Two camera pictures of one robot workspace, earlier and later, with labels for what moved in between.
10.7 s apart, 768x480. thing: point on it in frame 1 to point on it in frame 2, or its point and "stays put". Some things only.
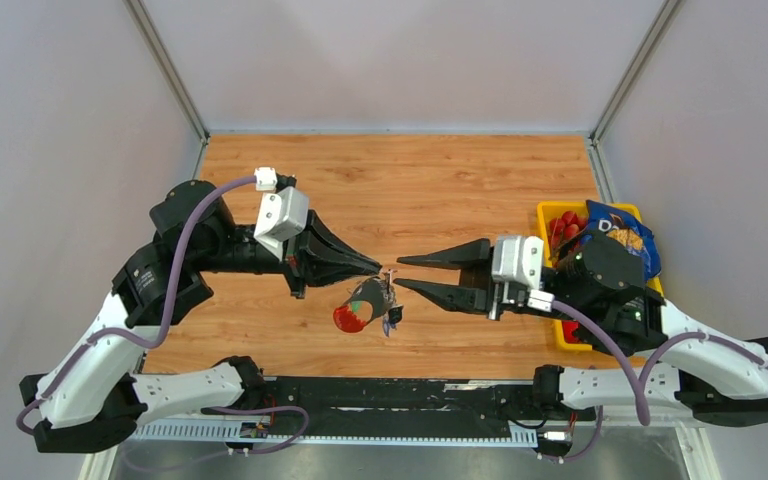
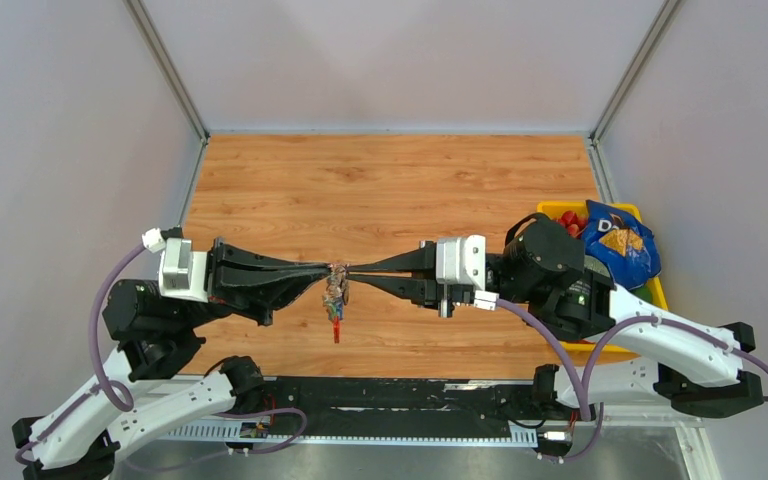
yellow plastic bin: (543, 209) stays put
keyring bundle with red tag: (381, 294) to (336, 296)
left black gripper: (302, 260) to (258, 291)
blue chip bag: (627, 230) stays put
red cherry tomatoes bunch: (565, 227) stays put
